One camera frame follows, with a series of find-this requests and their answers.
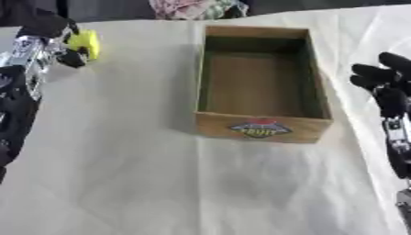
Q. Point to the tan cardboard box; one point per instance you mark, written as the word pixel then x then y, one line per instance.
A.
pixel 257 127

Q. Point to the pink and green fabric bundle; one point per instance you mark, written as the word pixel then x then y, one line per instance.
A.
pixel 198 8

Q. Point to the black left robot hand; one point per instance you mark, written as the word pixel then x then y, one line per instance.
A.
pixel 47 25

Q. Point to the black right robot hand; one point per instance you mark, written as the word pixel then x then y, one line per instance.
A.
pixel 390 98

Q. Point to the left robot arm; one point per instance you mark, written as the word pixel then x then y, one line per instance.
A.
pixel 16 101

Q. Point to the yellow toy block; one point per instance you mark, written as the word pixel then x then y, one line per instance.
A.
pixel 85 41

